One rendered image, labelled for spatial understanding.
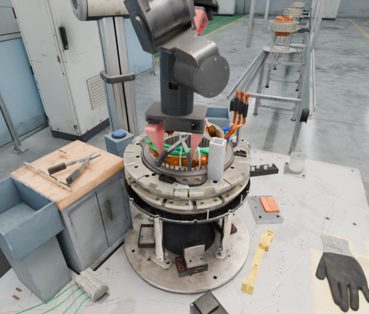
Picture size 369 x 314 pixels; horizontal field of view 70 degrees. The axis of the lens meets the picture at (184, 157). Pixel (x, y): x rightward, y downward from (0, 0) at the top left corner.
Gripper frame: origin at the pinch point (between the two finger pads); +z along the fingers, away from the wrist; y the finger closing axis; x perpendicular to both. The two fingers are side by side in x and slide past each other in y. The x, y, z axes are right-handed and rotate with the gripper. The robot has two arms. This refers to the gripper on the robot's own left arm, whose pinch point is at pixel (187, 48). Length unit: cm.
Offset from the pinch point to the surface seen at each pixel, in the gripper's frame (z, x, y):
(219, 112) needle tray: 13.8, 44.1, 3.7
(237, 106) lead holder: 10.4, 8.1, 11.6
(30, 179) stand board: 32.7, -7.4, -32.5
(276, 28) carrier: -76, 275, 29
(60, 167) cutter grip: 29.0, -5.2, -26.2
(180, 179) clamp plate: 26.9, -4.4, 2.7
